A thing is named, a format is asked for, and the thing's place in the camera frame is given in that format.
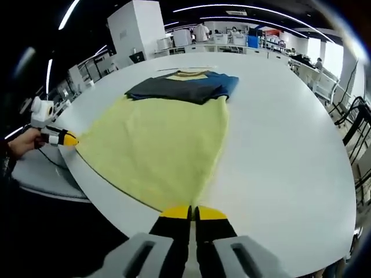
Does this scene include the row of white cabinets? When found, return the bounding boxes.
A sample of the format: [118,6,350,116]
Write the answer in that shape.
[168,43,291,61]

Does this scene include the grey mesh chair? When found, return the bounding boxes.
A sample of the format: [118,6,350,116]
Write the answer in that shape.
[11,146,91,204]

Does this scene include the yellow grey blue garment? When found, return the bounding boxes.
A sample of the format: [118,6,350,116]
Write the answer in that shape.
[75,70,240,213]

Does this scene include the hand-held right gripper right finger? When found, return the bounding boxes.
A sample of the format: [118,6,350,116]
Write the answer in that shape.
[194,205,290,278]

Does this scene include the white tall appliance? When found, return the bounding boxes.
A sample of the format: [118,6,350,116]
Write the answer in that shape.
[173,30,193,47]

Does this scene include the white square pillar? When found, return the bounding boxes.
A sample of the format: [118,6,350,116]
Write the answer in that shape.
[107,0,169,64]

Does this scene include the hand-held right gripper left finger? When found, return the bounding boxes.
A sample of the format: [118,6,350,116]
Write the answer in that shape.
[103,204,192,278]

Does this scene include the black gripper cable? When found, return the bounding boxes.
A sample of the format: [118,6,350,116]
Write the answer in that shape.
[37,145,68,169]

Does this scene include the black waste bin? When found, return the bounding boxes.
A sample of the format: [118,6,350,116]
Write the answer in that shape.
[129,51,145,64]

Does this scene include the white office chair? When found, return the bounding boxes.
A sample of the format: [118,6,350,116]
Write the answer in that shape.
[312,70,340,103]

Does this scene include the person's left hand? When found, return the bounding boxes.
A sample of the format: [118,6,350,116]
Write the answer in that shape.
[7,128,48,160]

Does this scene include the white template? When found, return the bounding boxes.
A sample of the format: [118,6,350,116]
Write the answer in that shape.
[156,65,219,73]

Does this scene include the black metal frame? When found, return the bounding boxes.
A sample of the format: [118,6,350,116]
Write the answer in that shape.
[333,95,371,204]

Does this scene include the white small appliance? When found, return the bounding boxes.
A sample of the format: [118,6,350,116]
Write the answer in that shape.
[156,38,173,52]

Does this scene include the ceiling light strip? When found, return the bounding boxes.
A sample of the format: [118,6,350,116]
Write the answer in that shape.
[173,3,334,36]
[199,16,308,33]
[57,0,81,31]

